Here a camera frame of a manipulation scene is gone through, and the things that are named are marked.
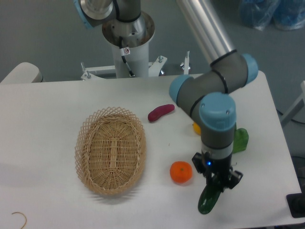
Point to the orange tangerine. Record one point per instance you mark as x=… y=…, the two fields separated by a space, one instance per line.
x=181 y=172

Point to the woven wicker basket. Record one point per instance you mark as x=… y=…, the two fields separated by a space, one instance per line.
x=110 y=152

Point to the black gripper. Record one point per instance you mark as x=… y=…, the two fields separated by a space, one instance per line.
x=215 y=165

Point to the blue plastic bag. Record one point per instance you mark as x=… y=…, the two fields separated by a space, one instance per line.
x=287 y=15

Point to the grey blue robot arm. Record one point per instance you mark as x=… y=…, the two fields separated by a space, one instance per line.
x=206 y=98

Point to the dark green cucumber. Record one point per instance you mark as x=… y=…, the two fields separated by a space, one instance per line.
x=210 y=195

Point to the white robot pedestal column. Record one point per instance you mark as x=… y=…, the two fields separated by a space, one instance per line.
x=129 y=42

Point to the black device at table edge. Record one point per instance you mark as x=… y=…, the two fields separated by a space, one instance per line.
x=296 y=203

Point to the white chair armrest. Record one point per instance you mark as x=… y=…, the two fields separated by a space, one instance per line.
x=25 y=72

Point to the yellow mango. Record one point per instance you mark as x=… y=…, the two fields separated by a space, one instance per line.
x=196 y=128

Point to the white metal base frame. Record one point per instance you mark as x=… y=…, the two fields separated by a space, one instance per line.
x=154 y=69

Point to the green bok choy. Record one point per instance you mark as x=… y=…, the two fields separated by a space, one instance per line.
x=241 y=138

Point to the white frame at right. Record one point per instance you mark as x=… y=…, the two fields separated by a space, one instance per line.
x=294 y=108

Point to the purple sweet potato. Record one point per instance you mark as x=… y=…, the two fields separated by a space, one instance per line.
x=160 y=111

